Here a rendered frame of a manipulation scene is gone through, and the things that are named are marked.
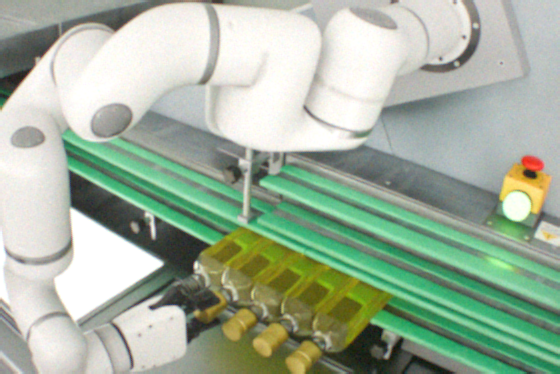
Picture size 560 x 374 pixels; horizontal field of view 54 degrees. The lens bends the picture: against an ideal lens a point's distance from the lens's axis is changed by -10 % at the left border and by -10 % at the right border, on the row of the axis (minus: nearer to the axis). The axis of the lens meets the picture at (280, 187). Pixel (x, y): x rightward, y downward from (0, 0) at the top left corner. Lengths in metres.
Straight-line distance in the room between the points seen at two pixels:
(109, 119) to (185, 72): 0.09
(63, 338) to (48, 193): 0.22
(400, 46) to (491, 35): 0.28
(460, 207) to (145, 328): 0.52
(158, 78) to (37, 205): 0.18
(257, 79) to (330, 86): 0.10
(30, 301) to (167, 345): 0.22
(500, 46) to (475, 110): 0.15
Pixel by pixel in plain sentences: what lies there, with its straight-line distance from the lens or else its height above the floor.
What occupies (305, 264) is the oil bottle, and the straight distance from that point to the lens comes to 1.01.
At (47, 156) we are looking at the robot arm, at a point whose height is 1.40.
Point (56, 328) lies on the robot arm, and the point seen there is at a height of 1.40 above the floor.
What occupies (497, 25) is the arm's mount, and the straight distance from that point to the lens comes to 0.92.
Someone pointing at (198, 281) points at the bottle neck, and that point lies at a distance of 0.99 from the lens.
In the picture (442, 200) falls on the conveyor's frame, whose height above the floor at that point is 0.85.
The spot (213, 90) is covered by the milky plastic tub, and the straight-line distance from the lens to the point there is 1.20.
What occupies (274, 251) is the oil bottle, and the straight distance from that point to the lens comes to 1.03.
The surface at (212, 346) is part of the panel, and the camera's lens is 1.07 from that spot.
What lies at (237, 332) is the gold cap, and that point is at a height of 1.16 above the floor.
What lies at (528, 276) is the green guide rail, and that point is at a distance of 0.91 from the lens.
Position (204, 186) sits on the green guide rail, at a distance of 1.18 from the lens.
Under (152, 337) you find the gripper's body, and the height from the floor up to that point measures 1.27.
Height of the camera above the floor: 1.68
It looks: 47 degrees down
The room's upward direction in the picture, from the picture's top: 122 degrees counter-clockwise
